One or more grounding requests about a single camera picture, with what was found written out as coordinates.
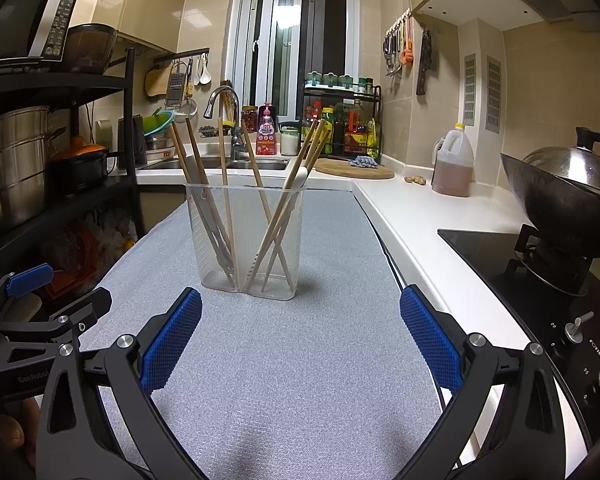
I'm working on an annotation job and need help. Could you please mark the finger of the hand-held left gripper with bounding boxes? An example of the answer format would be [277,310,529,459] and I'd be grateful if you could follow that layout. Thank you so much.
[47,287,113,348]
[6,263,55,298]

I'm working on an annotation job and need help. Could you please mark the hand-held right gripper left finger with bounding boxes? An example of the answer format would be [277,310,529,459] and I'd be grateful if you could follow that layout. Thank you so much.
[36,287,207,480]

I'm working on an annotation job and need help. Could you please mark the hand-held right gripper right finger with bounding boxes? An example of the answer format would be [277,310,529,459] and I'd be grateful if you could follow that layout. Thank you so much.
[399,285,567,480]

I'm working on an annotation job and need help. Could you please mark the clear plastic utensil holder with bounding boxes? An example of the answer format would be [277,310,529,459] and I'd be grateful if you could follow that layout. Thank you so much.
[185,182,308,301]

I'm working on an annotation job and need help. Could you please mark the white handled metal fork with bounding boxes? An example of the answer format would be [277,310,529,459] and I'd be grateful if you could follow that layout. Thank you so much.
[182,156,237,281]

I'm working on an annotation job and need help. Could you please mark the bundle of wooden chopsticks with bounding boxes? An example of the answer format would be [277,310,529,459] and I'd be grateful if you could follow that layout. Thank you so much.
[167,117,331,293]

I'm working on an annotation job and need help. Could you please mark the white spoon with striped handle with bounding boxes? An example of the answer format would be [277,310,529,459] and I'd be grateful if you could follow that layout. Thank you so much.
[245,162,311,281]

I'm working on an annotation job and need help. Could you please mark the person's left hand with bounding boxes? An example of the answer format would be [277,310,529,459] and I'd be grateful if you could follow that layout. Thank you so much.
[0,395,40,468]

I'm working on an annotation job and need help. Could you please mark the colourful plastic bags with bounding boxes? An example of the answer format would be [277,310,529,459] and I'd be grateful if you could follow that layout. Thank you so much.
[55,210,136,291]

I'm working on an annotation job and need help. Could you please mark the black gas stove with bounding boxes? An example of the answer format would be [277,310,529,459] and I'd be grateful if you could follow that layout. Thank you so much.
[437,227,600,416]

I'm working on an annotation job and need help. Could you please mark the steel stockpot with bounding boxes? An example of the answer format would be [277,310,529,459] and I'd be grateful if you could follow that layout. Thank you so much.
[0,106,53,233]

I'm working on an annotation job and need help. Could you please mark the black pot with orange lid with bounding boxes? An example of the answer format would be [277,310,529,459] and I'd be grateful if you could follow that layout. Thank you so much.
[50,144,111,193]

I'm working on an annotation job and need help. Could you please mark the grey textured table mat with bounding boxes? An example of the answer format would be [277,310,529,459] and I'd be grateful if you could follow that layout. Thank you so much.
[40,187,461,480]

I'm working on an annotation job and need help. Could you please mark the dark metal canister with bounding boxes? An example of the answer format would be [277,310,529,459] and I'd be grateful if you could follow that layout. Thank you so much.
[117,116,148,168]

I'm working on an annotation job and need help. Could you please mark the oil jug with yellow cap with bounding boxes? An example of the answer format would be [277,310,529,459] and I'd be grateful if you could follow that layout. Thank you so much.
[431,122,476,198]

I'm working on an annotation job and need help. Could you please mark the black wok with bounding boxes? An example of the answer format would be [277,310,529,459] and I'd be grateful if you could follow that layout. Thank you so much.
[500,127,600,261]

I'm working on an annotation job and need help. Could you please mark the round wooden cutting board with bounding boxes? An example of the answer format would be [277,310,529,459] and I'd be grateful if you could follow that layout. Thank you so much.
[314,157,396,180]

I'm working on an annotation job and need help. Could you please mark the green plastic colander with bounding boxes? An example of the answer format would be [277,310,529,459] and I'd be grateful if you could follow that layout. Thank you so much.
[142,112,176,138]

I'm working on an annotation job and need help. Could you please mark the steel kitchen sink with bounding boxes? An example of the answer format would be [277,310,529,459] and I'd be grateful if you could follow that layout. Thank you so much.
[140,155,291,171]

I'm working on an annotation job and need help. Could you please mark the black shelving rack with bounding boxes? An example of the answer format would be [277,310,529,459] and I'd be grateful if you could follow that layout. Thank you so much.
[0,47,146,311]

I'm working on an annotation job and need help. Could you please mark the pink dish soap bottle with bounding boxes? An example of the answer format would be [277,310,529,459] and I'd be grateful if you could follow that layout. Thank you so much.
[256,103,277,157]

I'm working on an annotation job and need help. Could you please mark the steel wok lid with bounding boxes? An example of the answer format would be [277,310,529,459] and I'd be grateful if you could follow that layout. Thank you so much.
[522,127,600,196]

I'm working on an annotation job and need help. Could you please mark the row of condiment bottles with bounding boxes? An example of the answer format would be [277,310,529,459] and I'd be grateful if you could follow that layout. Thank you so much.
[305,100,381,157]

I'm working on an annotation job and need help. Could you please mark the white lidded jar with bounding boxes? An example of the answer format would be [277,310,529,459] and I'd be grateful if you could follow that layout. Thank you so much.
[280,125,301,156]

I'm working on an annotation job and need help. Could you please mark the hanging wooden board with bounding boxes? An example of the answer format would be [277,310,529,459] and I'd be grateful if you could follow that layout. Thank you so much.
[145,67,173,97]

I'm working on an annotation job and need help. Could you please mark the chrome kitchen faucet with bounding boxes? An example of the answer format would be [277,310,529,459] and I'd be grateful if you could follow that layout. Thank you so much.
[203,86,246,161]

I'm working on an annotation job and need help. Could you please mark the hanging metal grater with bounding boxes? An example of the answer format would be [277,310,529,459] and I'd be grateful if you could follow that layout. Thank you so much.
[166,62,187,106]

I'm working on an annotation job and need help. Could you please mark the dark brown bowl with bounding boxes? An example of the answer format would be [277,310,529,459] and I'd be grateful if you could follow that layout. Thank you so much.
[65,23,118,73]

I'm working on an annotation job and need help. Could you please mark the hanging white spoons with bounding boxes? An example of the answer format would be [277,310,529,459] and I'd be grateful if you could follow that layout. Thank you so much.
[192,55,212,86]

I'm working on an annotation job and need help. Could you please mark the microwave oven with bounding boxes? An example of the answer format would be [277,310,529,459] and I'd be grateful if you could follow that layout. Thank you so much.
[0,0,83,63]

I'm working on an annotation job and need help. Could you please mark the row of green lidded jars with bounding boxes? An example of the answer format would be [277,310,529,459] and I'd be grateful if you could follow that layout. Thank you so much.
[305,72,375,93]

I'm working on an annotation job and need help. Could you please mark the hanging cleaver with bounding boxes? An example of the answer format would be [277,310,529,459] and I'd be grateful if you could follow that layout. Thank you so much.
[416,27,433,97]

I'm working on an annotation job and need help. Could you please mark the hanging kitchen tools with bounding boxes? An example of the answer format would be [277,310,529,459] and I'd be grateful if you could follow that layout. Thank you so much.
[382,15,415,78]

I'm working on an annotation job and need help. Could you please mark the black wire spice rack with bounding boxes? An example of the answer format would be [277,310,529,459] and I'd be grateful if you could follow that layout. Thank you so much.
[302,82,383,158]

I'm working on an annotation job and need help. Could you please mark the grey wall vent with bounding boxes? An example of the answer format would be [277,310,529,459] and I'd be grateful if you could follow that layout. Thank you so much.
[485,56,502,133]
[462,53,477,126]

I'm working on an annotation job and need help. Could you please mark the window with white frame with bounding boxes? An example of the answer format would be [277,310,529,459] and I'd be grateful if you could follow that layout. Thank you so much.
[227,0,361,126]

